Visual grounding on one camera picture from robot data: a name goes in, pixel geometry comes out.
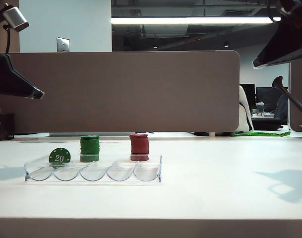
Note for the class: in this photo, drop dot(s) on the wide black monitor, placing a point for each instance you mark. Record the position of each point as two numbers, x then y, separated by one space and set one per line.
267 95

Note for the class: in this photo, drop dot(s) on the clear plastic chip tray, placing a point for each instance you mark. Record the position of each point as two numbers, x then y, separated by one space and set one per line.
150 171

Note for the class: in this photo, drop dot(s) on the red poker chip stack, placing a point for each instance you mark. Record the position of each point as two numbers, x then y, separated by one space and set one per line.
139 148

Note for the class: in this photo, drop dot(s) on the person in blue shirt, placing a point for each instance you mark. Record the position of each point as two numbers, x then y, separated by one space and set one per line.
282 109

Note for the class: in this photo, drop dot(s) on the black background desk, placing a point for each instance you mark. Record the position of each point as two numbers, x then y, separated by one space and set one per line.
267 123

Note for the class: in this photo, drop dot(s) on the green poker chip stack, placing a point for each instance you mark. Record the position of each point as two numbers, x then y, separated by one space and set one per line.
90 148

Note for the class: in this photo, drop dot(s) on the wide brown desk partition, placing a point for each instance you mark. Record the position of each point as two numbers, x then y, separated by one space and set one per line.
140 91

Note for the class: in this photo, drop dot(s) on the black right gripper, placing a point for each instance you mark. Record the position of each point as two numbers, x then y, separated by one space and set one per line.
300 12

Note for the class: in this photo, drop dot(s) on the dark glass container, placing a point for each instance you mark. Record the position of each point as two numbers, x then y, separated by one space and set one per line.
4 126

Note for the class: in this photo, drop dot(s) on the metal wall outlet plate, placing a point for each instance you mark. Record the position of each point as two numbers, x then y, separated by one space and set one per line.
63 44

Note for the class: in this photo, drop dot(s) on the long ceiling light strip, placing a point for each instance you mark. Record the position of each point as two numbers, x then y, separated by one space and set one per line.
190 20

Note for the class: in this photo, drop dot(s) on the small white cylinder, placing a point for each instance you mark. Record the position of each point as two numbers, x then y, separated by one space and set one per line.
212 134

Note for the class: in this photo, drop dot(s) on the small black monitor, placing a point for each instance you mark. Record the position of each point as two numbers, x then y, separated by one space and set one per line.
248 93

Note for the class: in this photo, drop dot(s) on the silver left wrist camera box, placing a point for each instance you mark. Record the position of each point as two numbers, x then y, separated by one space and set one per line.
15 18

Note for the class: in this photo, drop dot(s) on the black lever rod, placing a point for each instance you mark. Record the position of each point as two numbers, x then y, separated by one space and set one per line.
289 98

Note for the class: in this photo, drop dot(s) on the green tape strip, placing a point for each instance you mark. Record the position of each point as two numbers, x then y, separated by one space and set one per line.
259 134

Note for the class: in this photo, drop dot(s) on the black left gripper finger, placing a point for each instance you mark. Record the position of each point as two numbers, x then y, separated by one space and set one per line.
12 79

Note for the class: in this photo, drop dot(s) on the clear bottle on desk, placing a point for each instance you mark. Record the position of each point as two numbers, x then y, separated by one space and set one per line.
260 109

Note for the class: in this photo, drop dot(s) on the green poker chip marked 20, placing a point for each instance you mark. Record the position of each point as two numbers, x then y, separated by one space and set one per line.
59 157

